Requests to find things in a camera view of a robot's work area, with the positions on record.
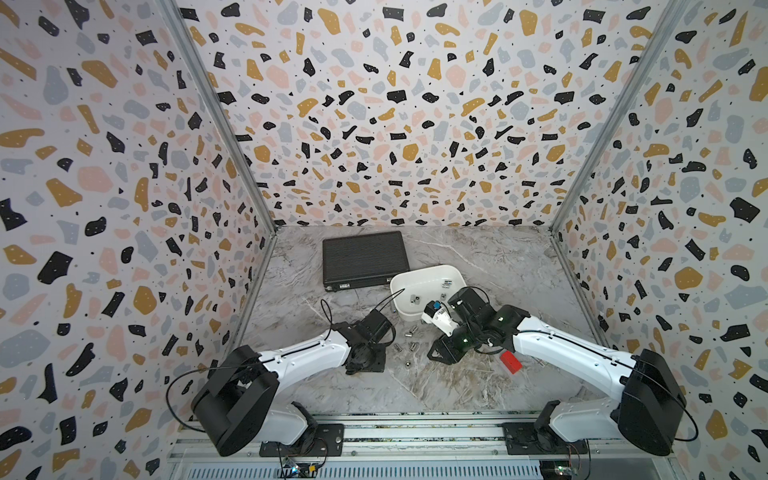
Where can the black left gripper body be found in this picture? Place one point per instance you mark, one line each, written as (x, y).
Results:
(375, 362)

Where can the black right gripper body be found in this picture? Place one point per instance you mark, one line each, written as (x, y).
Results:
(464, 339)

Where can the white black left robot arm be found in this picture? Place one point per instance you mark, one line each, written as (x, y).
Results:
(238, 403)

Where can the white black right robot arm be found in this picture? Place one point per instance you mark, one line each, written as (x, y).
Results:
(640, 402)

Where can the white plastic storage box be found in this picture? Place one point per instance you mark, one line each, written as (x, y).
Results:
(427, 284)

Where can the red plastic block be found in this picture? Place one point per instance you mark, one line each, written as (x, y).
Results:
(510, 362)

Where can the black ribbed tool case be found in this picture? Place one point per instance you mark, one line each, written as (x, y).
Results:
(363, 261)

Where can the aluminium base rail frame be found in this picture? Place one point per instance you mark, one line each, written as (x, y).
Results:
(476, 445)

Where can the aluminium corner post right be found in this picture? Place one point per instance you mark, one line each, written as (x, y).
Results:
(671, 15)

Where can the aluminium corner post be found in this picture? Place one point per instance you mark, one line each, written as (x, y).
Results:
(671, 15)
(172, 17)

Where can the aluminium corner post left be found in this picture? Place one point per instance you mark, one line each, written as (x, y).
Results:
(172, 17)

